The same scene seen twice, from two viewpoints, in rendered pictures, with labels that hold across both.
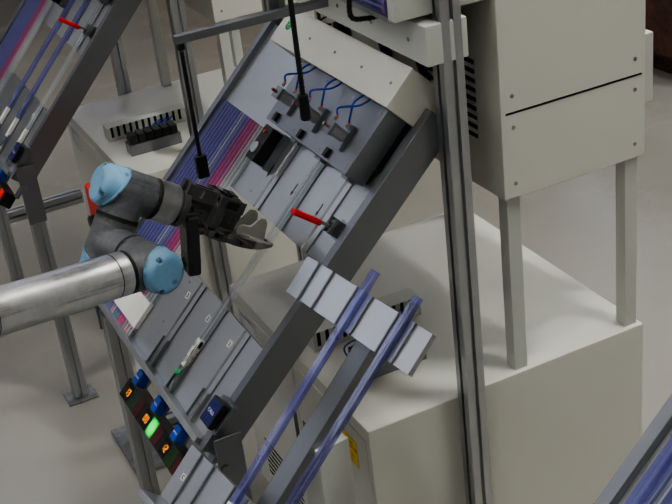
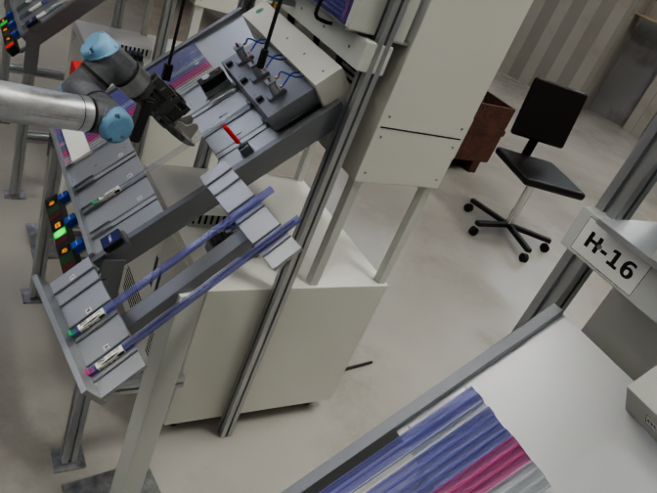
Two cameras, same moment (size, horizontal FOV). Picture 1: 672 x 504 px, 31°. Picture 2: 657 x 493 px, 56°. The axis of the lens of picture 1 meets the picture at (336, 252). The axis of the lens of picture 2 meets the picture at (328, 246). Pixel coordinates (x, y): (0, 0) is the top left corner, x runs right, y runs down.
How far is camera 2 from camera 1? 63 cm
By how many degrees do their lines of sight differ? 15
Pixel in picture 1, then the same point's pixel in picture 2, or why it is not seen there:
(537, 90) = (404, 120)
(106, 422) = (24, 217)
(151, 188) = (129, 66)
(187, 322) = (112, 172)
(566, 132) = (406, 155)
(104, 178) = (98, 41)
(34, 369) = not seen: outside the picture
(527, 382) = (313, 295)
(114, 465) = (20, 246)
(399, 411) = (232, 285)
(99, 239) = (75, 83)
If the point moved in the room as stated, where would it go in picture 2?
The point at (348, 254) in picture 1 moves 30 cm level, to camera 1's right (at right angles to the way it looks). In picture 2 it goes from (247, 171) to (361, 203)
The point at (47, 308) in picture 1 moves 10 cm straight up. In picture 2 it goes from (15, 112) to (20, 60)
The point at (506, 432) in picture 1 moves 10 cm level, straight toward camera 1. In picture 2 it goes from (287, 320) to (284, 340)
